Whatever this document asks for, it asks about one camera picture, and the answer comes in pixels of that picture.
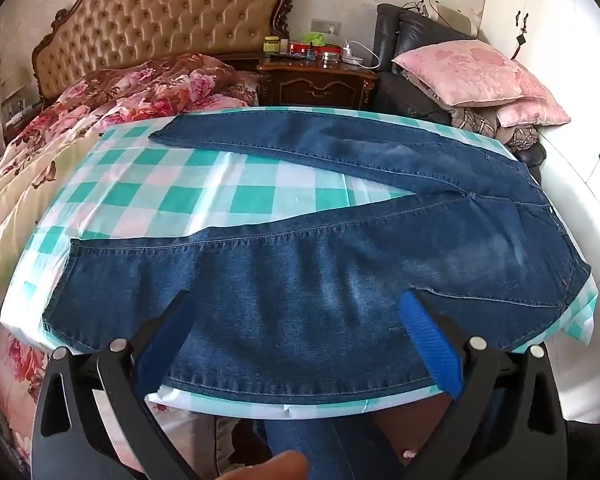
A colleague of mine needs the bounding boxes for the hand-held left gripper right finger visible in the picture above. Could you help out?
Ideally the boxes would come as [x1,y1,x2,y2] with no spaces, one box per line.
[399,287,569,480]

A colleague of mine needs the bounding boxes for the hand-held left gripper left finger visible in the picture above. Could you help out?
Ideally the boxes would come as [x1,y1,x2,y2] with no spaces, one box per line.
[30,289,202,480]

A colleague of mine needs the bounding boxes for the blue denim pants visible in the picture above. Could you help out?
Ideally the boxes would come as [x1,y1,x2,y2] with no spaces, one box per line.
[42,110,594,406]

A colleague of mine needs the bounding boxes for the person's left hand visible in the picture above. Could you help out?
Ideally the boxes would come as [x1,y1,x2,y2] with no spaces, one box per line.
[219,451,308,480]

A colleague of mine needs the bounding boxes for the person's leg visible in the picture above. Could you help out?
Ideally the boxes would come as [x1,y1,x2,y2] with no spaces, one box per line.
[262,402,412,480]

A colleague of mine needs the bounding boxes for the green white checked cloth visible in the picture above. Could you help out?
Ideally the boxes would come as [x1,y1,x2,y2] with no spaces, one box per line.
[0,105,597,422]

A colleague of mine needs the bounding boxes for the cream floral blanket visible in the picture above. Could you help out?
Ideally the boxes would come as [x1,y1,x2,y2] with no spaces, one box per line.
[0,105,221,480]

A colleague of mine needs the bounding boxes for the plaid blanket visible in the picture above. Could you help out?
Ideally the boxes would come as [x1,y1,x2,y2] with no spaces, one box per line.
[449,104,546,152]

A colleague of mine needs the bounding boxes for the red floral quilt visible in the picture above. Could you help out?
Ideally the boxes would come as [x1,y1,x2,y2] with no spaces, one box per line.
[45,54,261,128]

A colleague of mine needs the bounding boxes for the small pink pillow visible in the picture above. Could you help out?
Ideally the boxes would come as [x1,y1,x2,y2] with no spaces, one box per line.
[495,97,572,129]

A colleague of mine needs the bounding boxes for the large pink pillow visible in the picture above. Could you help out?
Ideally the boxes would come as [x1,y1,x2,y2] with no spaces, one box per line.
[391,40,549,109]

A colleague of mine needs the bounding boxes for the dark wooden nightstand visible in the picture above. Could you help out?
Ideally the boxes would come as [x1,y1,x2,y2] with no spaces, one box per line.
[256,54,380,110]

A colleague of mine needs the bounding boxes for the white wardrobe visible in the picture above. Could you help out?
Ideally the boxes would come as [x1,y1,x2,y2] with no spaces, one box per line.
[479,0,600,427]

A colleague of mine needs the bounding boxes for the black leather armchair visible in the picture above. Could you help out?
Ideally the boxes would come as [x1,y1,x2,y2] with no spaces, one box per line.
[371,3,547,167]

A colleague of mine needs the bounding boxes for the red flat box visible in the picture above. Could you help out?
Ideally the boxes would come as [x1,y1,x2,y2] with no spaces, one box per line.
[288,42,342,57]

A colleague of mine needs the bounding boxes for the tufted beige bed headboard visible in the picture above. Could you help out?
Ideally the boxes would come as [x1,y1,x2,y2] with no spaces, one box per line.
[32,0,299,111]

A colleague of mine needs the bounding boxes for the beige cushion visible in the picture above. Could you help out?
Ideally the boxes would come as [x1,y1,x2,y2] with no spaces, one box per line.
[430,5,479,37]

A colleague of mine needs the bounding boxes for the white cable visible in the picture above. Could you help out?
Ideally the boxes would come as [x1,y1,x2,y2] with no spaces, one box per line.
[351,40,382,71]

